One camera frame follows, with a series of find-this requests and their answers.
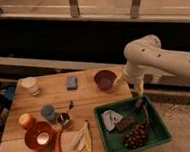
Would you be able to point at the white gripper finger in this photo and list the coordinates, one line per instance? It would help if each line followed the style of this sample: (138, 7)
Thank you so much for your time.
(140, 89)
(118, 81)

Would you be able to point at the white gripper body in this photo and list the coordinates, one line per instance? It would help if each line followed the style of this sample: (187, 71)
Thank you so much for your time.
(133, 74)

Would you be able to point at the orange bowl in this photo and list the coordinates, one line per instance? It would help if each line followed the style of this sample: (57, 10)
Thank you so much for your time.
(34, 131)

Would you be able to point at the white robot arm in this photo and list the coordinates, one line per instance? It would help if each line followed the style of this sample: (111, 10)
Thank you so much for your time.
(147, 52)

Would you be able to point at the small metal cup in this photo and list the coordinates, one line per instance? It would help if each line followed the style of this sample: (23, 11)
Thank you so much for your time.
(63, 118)

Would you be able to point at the white paper cup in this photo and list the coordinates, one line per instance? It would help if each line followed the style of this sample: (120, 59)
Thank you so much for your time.
(30, 84)

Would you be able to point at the purple bowl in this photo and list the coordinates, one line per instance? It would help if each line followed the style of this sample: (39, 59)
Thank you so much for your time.
(104, 79)

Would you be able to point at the dark spoon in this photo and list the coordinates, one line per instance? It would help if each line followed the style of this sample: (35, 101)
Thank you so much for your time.
(140, 106)

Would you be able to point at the grey cloth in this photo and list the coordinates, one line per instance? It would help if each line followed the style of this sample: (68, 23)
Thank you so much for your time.
(111, 119)

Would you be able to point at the brown chocolate bar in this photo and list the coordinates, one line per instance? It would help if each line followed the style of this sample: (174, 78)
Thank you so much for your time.
(125, 123)

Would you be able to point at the blue sponge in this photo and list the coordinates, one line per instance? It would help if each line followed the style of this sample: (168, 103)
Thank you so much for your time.
(71, 82)

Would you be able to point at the green plastic tray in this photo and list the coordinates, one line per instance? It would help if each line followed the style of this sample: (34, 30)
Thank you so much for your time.
(158, 134)

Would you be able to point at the dark grape bunch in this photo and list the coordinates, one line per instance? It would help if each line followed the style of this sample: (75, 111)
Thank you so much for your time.
(136, 138)

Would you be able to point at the peeled banana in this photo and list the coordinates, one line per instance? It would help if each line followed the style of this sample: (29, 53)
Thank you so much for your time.
(82, 139)

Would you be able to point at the white ball in bowl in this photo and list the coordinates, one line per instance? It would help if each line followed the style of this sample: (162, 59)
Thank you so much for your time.
(43, 138)

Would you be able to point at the orange-yellow apple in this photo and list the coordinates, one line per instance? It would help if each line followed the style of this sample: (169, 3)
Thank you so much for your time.
(26, 120)

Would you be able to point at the wooden railing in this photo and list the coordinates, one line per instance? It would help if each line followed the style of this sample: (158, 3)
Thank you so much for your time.
(98, 10)

